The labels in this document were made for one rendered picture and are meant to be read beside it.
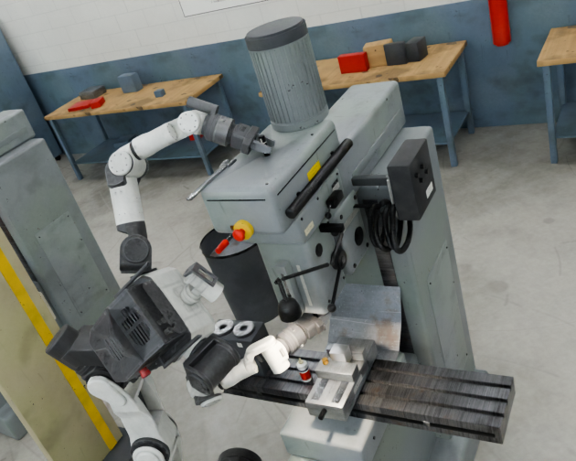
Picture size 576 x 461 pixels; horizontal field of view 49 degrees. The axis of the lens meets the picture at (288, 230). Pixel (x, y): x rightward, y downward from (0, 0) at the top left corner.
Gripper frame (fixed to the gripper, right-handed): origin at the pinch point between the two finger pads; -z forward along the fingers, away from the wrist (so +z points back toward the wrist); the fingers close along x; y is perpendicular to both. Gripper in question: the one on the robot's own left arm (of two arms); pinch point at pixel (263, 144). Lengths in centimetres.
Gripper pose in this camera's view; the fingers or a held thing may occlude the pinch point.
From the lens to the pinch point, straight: 198.8
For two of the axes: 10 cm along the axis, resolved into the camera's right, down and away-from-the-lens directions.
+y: 2.3, -7.8, -5.9
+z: -9.5, -3.2, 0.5
